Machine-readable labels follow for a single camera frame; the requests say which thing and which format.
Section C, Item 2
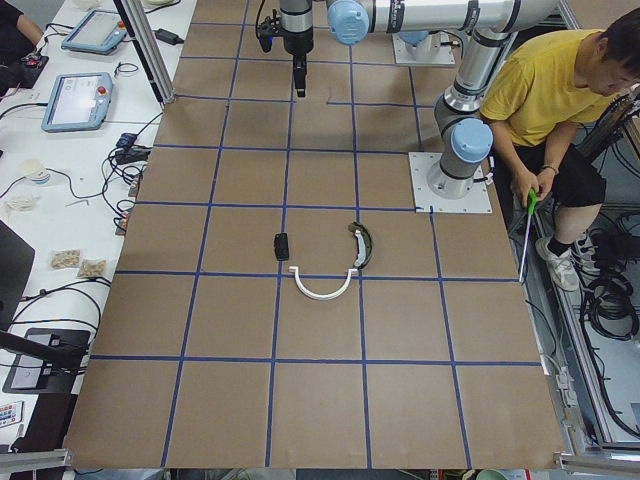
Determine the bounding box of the black flat bracket plate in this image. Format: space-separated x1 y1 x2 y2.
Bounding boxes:
274 232 290 261

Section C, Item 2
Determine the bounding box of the white curved plastic arc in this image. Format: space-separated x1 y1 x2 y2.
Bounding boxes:
288 266 360 303

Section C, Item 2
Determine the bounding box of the olive brake shoe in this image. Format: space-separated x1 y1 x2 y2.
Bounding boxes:
348 221 374 270

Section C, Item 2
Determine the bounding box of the white paper cup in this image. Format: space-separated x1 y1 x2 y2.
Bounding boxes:
21 158 51 185

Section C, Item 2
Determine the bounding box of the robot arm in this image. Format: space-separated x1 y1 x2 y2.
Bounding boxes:
279 0 315 98
327 0 557 200

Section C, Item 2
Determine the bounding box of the green handled grabber stick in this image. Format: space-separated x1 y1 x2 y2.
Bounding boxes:
518 188 538 283

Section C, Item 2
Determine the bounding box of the aluminium frame post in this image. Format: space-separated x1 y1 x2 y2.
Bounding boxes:
113 0 175 105

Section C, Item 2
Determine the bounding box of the blue teach pendant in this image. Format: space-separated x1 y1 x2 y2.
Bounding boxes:
61 8 127 55
41 72 113 133

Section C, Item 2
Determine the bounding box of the person in yellow shirt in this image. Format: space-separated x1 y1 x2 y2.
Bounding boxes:
479 9 639 291

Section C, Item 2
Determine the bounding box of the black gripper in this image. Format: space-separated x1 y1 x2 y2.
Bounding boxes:
293 54 307 97

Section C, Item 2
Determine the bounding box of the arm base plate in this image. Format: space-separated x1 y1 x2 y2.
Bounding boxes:
408 152 493 214
392 32 456 68

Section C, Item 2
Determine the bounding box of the black power adapter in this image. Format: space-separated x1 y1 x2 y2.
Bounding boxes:
154 28 184 45

